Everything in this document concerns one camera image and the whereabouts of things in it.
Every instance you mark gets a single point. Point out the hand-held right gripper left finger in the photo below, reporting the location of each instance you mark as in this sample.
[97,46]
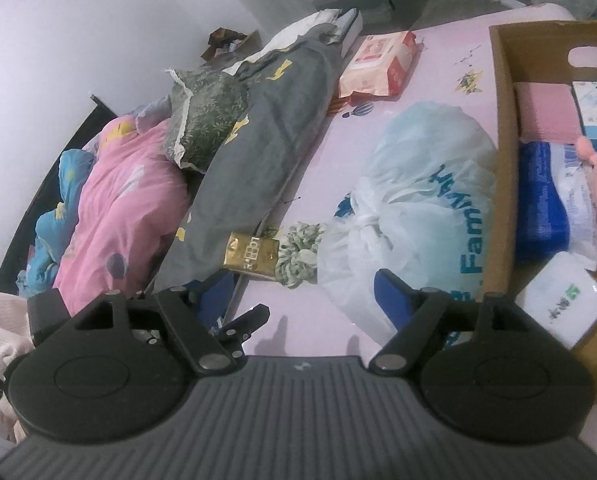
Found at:
[216,300]

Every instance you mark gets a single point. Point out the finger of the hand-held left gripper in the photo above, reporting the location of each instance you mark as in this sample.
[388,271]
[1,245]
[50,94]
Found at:
[251,321]

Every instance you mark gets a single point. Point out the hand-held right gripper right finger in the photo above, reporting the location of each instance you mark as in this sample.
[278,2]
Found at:
[391,302]

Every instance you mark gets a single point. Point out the blue plastic packet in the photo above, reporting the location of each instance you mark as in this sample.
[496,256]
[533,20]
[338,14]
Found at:
[538,200]

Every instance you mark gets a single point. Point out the brown cardboard box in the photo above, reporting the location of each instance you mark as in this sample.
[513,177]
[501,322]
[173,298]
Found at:
[503,110]

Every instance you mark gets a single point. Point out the gold box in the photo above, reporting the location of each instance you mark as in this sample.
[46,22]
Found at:
[251,255]

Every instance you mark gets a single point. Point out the green white scrunchie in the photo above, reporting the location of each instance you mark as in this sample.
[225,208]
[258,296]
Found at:
[298,255]

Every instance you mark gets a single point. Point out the white plastic bag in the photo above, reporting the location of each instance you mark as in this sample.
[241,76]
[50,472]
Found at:
[408,200]

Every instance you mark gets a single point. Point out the pink and blue printed quilt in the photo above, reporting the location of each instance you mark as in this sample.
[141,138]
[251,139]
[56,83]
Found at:
[123,200]

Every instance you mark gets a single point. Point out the grey blanket with yellow print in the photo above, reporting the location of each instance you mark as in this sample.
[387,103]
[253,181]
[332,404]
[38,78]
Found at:
[258,160]

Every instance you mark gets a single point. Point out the black bed headboard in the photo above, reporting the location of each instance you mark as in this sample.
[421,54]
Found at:
[53,170]

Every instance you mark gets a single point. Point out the green patterned pillow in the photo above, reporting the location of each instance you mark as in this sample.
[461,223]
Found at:
[206,110]

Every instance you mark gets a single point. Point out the pink wet wipes pack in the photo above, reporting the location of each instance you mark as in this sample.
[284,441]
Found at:
[378,60]

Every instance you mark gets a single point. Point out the pink bed sheet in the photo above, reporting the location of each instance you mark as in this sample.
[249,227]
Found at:
[428,60]

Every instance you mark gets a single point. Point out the brown crumpled bag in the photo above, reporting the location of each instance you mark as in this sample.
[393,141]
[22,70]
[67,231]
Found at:
[226,40]

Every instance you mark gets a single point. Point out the white book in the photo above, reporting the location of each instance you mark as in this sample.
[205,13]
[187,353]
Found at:
[352,25]

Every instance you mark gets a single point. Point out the white cloth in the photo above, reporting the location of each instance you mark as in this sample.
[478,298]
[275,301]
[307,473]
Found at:
[298,27]

